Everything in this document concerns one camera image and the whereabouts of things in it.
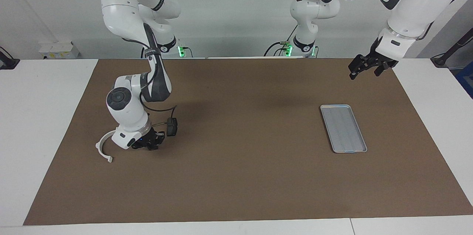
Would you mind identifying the silver metal tray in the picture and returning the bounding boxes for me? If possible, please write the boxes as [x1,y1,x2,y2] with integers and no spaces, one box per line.
[320,104,368,154]

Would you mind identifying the black clamp stand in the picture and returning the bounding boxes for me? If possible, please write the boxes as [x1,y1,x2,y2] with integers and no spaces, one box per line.
[0,47,21,70]
[431,27,473,68]

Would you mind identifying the blue crate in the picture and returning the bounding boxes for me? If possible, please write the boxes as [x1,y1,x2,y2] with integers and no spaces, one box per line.
[455,61,473,99]

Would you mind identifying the brown table mat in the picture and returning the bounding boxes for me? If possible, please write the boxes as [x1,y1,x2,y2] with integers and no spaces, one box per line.
[23,58,473,226]

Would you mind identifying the white small box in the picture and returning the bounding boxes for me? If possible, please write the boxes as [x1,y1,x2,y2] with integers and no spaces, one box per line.
[39,41,80,59]

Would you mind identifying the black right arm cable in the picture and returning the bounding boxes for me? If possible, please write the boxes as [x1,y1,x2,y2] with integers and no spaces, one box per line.
[140,95,178,126]

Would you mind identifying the white half-ring clamp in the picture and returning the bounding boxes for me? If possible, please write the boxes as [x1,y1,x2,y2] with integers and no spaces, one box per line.
[95,130,117,164]

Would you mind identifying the black right base cable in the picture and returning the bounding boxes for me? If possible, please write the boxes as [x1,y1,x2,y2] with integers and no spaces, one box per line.
[140,41,154,58]

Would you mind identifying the black base cable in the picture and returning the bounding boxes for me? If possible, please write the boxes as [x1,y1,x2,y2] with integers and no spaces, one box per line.
[140,41,154,58]
[263,24,298,57]

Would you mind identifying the black left base cable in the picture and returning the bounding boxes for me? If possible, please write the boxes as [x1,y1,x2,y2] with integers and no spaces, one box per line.
[263,24,298,57]

